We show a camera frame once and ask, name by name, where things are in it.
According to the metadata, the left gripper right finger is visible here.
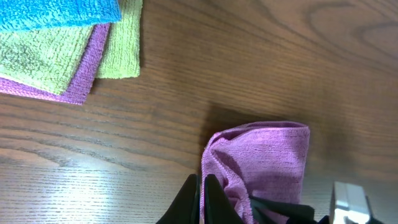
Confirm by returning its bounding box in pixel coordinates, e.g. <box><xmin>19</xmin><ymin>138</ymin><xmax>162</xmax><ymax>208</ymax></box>
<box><xmin>204</xmin><ymin>174</ymin><xmax>244</xmax><ymax>224</ymax></box>

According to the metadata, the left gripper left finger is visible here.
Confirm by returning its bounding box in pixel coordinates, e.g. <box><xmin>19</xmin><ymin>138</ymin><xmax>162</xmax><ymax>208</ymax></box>
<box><xmin>156</xmin><ymin>174</ymin><xmax>200</xmax><ymax>224</ymax></box>

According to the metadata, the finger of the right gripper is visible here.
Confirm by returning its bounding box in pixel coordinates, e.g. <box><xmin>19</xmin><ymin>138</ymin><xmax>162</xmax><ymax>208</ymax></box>
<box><xmin>249</xmin><ymin>196</ymin><xmax>316</xmax><ymax>224</ymax></box>

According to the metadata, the purple microfiber cloth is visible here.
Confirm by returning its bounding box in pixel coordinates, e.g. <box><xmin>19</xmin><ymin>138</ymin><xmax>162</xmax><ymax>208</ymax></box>
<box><xmin>201</xmin><ymin>121</ymin><xmax>310</xmax><ymax>223</ymax></box>

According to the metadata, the green folded cloth lower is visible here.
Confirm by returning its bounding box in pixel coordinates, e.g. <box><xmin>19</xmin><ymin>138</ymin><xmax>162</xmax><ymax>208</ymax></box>
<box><xmin>96</xmin><ymin>0</ymin><xmax>143</xmax><ymax>79</ymax></box>

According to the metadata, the green folded cloth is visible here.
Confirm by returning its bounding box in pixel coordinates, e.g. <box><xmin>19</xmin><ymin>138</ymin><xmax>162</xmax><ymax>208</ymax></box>
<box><xmin>96</xmin><ymin>0</ymin><xmax>143</xmax><ymax>79</ymax></box>
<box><xmin>1</xmin><ymin>26</ymin><xmax>93</xmax><ymax>95</ymax></box>

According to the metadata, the purple folded cloth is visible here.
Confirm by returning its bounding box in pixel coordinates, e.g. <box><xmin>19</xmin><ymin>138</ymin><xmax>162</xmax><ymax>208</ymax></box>
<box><xmin>1</xmin><ymin>24</ymin><xmax>110</xmax><ymax>105</ymax></box>

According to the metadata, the green folded cloth upper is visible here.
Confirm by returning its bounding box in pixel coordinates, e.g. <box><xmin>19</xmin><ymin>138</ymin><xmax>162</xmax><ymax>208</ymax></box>
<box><xmin>1</xmin><ymin>26</ymin><xmax>93</xmax><ymax>95</ymax></box>

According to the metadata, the blue folded cloth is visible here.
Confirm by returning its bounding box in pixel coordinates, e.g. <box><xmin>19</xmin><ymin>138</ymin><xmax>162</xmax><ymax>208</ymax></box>
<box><xmin>1</xmin><ymin>0</ymin><xmax>121</xmax><ymax>32</ymax></box>

